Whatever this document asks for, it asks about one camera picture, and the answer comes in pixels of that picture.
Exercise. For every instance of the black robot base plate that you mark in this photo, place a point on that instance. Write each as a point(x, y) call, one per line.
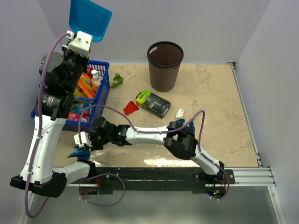
point(190, 179)

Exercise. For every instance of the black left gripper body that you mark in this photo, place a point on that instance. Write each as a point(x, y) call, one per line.
point(78, 64)

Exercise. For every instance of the blue plastic basket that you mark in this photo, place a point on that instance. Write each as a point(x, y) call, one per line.
point(98, 100)

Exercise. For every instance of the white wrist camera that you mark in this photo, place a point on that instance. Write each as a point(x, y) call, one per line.
point(80, 43)
point(82, 140)

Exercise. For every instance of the black green product box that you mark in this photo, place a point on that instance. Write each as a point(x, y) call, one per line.
point(153, 103)

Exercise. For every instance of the blue plastic dustpan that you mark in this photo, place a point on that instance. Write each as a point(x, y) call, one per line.
point(90, 18)

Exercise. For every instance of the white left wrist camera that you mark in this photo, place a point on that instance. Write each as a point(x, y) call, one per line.
point(80, 43)

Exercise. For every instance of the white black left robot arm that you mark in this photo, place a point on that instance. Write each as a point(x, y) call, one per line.
point(38, 174)

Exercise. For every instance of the red paper scrap by box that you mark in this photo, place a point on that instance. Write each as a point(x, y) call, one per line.
point(130, 108)

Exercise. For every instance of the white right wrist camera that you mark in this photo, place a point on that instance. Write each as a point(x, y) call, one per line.
point(82, 140)

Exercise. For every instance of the white pump bottle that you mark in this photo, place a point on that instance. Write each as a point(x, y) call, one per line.
point(96, 78)

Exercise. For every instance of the small green paper scrap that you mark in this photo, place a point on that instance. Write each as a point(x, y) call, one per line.
point(117, 80)

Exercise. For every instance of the small white paper scrap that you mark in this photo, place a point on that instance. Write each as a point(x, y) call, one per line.
point(180, 114)

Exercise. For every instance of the pink small box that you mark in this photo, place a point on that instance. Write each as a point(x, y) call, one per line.
point(75, 117)

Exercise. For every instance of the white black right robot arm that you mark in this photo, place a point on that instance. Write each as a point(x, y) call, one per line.
point(179, 140)

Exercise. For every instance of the orange snack packet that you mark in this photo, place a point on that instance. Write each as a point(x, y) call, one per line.
point(87, 86)

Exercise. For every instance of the brown waste bin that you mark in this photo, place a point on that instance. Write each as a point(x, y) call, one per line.
point(164, 62)

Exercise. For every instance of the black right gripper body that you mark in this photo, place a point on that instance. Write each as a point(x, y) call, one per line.
point(98, 140)

